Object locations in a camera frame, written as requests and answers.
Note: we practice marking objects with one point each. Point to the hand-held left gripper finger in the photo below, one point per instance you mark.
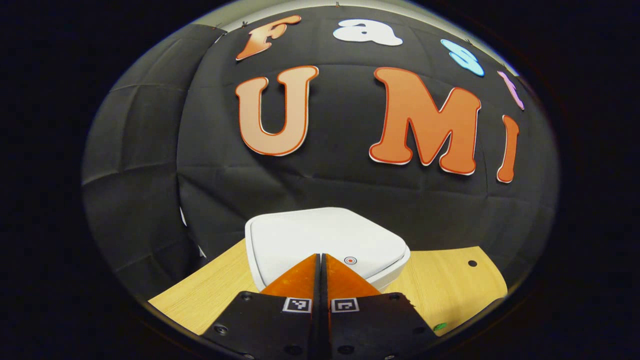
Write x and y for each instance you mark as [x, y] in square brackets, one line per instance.
[326, 330]
[316, 330]

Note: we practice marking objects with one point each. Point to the white desktop garbage bin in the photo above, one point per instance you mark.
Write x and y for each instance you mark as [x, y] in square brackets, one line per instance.
[320, 235]

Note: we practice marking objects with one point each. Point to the green paper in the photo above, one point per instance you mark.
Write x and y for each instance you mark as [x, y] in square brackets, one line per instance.
[440, 327]

